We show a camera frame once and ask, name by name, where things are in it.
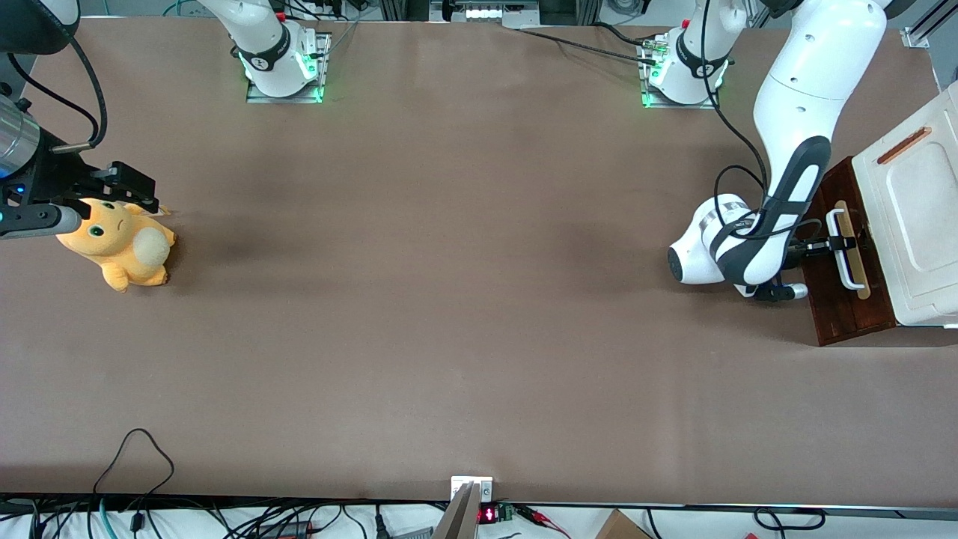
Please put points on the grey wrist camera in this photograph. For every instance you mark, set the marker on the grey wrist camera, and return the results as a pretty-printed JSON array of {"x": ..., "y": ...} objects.
[
  {"x": 37, "y": 222},
  {"x": 795, "y": 291}
]

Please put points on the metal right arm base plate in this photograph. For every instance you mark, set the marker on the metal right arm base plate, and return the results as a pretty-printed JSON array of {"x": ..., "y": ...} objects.
[{"x": 284, "y": 99}]

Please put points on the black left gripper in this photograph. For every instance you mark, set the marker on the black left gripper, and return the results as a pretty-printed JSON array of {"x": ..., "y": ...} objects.
[{"x": 811, "y": 246}]

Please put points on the white drawer cabinet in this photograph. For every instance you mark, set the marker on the white drawer cabinet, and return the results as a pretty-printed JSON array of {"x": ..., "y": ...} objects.
[{"x": 920, "y": 224}]

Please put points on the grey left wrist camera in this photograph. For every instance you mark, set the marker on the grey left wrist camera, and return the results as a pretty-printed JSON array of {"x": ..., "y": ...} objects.
[{"x": 795, "y": 291}]

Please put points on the brown cardboard box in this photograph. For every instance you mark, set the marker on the brown cardboard box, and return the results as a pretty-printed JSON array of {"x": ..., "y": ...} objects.
[{"x": 621, "y": 528}]

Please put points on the white mounting bracket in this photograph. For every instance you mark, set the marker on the white mounting bracket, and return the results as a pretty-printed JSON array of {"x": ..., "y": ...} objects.
[{"x": 485, "y": 490}]

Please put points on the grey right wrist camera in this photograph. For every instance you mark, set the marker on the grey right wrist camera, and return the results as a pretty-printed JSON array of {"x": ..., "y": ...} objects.
[{"x": 37, "y": 222}]

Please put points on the aluminium corner rail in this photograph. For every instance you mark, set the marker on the aluminium corner rail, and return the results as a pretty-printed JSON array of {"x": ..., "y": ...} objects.
[{"x": 924, "y": 26}]

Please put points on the grey aluminium profile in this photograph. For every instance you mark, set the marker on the grey aluminium profile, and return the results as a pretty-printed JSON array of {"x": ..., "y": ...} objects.
[{"x": 458, "y": 520}]

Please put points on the aluminium frame structure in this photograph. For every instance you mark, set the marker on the aluminium frame structure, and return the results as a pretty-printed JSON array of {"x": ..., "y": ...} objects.
[{"x": 569, "y": 9}]

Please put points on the red black clip leads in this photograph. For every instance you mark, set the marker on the red black clip leads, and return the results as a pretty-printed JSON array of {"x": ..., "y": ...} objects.
[{"x": 539, "y": 516}]

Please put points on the green circuit board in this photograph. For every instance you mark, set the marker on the green circuit board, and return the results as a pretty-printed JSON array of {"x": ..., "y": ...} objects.
[{"x": 506, "y": 513}]

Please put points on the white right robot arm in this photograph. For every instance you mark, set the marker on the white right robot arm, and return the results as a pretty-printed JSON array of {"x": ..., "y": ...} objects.
[{"x": 269, "y": 45}]

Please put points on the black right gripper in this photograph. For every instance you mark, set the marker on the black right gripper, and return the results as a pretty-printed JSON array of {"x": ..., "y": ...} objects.
[{"x": 54, "y": 178}]

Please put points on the orange plush toy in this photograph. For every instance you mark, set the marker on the orange plush toy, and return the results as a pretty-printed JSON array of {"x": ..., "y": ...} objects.
[{"x": 120, "y": 251}]

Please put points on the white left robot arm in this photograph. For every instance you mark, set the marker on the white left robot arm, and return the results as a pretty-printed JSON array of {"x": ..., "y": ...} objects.
[{"x": 816, "y": 67}]

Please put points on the brown wooden drawer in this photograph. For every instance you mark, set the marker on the brown wooden drawer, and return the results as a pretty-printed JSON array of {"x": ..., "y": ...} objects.
[{"x": 846, "y": 322}]

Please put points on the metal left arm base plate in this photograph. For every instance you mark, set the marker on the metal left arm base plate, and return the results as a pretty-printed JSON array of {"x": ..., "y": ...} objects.
[{"x": 677, "y": 105}]

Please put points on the red led display module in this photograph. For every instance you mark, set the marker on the red led display module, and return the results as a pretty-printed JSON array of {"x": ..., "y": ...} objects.
[{"x": 488, "y": 515}]

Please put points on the tan wooden drawer strip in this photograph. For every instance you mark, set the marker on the tan wooden drawer strip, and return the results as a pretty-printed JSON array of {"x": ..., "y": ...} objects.
[{"x": 855, "y": 262}]

